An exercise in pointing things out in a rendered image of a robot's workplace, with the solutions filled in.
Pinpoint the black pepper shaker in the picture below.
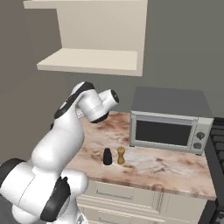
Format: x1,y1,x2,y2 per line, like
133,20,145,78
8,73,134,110
102,147,114,166

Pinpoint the cream narrow cabinet panel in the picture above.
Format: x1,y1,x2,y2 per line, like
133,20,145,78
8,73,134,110
157,191,208,224

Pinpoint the brown wooden pepper mill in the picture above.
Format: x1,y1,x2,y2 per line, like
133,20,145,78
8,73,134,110
116,146,126,165

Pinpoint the cream drawer front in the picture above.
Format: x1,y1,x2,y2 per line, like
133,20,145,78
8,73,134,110
76,196,160,224
81,179,163,209

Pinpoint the cream open wall cabinet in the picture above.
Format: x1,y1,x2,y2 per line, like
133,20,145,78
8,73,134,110
23,0,149,78

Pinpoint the silver drawer handle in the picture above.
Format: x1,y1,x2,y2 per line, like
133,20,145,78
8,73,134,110
97,217,123,224
95,189,134,201

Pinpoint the silver toaster oven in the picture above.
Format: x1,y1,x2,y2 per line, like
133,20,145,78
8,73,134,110
129,86,215,157

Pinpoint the black stove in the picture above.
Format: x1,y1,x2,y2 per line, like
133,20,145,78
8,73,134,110
198,116,224,224

